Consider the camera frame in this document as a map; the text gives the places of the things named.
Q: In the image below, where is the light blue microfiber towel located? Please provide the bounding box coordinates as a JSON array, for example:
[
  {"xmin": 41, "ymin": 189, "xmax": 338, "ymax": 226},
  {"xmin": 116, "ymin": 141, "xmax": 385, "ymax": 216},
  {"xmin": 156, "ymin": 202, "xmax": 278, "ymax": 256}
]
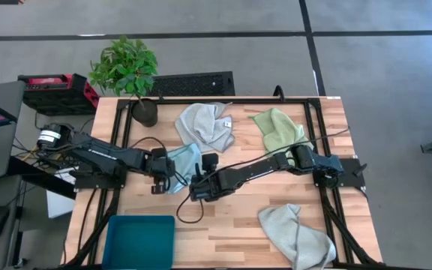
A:
[{"xmin": 165, "ymin": 142, "xmax": 203, "ymax": 194}]

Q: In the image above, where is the black cable arch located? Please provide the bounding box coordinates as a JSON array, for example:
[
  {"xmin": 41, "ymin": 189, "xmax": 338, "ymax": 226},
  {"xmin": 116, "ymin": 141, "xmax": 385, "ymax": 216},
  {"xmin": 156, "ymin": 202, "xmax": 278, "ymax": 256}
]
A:
[{"xmin": 273, "ymin": 84, "xmax": 287, "ymax": 103}]

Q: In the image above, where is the black keyboard-like crate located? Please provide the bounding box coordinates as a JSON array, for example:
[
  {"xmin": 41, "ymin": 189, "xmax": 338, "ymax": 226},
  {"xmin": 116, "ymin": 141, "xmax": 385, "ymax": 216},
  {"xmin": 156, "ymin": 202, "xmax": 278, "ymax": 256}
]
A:
[{"xmin": 147, "ymin": 70, "xmax": 236, "ymax": 98}]

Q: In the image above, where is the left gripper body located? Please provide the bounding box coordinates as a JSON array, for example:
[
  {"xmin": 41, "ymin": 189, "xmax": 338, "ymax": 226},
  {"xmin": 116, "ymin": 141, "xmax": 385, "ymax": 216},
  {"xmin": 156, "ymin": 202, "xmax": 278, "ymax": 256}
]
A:
[{"xmin": 149, "ymin": 147, "xmax": 178, "ymax": 195}]

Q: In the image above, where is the grey towel with white label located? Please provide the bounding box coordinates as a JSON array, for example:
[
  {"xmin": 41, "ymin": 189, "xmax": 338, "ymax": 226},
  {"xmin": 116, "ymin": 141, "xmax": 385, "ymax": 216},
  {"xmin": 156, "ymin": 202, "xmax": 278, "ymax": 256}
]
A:
[{"xmin": 174, "ymin": 101, "xmax": 236, "ymax": 154}]

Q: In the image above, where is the teal plastic bin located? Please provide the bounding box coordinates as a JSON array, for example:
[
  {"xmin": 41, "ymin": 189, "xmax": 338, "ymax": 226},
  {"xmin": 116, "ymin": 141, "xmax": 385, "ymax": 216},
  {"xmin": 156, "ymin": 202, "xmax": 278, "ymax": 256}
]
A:
[{"xmin": 101, "ymin": 214, "xmax": 176, "ymax": 270}]

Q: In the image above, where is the red and black crate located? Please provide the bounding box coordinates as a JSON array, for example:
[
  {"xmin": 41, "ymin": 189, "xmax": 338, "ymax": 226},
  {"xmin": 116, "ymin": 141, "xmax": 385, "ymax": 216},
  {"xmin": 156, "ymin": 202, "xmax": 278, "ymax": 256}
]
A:
[{"xmin": 17, "ymin": 73, "xmax": 101, "ymax": 116}]

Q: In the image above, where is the green plant in black pot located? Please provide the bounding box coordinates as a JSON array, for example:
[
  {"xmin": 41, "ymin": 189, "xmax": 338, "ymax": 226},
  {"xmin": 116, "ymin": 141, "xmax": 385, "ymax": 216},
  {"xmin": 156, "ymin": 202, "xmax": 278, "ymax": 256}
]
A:
[{"xmin": 88, "ymin": 35, "xmax": 160, "ymax": 128}]

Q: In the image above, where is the grey waffle weave towel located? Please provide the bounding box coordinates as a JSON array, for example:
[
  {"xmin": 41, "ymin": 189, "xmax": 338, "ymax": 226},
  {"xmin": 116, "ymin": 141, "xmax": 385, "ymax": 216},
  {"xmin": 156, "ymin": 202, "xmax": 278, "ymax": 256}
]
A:
[{"xmin": 257, "ymin": 203, "xmax": 338, "ymax": 270}]

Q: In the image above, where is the black cable sleeve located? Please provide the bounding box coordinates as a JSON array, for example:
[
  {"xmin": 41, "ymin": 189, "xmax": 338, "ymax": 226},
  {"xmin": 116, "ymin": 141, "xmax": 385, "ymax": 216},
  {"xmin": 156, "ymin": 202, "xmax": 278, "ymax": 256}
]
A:
[
  {"xmin": 62, "ymin": 187, "xmax": 122, "ymax": 269},
  {"xmin": 319, "ymin": 189, "xmax": 384, "ymax": 268}
]

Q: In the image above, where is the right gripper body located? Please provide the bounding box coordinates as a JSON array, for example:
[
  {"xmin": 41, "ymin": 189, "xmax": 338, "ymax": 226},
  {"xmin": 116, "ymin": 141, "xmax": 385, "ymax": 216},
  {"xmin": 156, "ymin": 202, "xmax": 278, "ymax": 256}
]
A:
[{"xmin": 188, "ymin": 152, "xmax": 236, "ymax": 203}]

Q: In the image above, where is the white sheet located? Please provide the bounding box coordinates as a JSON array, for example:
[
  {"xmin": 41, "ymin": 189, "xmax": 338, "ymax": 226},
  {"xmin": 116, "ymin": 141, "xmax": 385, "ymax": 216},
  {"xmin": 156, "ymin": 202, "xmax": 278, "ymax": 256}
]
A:
[{"xmin": 46, "ymin": 167, "xmax": 77, "ymax": 220}]

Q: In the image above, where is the green microfiber towel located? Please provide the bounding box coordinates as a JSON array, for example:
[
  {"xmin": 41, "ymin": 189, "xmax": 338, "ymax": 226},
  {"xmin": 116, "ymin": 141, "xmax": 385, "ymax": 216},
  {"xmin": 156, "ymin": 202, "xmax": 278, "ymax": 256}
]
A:
[{"xmin": 250, "ymin": 107, "xmax": 314, "ymax": 158}]

